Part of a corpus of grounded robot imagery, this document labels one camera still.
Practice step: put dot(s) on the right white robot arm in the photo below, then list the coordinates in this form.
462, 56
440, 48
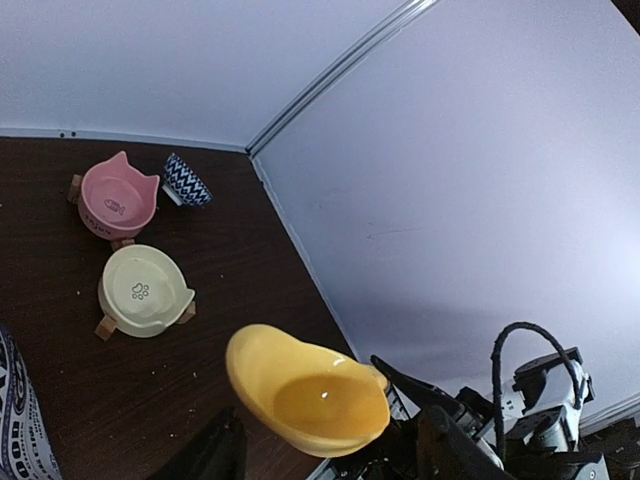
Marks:
529, 428

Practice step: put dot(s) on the wooden bowl stand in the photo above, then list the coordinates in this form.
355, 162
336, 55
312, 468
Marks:
107, 326

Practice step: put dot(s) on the cream cat-ear pet bowl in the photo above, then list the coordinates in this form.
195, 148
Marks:
143, 290

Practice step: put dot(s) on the right aluminium corner post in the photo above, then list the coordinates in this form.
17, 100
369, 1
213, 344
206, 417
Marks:
393, 24

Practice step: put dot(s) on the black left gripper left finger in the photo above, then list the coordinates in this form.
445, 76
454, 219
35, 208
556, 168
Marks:
218, 451

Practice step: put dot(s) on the pink cat-ear pet bowl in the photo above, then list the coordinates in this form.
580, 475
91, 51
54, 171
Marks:
116, 200

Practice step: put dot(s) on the purple pet food bag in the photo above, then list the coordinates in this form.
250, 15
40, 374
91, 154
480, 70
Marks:
26, 452

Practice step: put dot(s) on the blue white patterned bowl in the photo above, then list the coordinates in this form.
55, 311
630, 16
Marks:
183, 186

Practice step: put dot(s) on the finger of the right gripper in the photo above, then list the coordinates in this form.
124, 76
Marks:
421, 393

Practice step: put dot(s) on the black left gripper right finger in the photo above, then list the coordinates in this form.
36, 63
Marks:
444, 451

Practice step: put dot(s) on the yellow plastic food scoop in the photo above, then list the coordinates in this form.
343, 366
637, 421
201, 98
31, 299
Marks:
320, 401

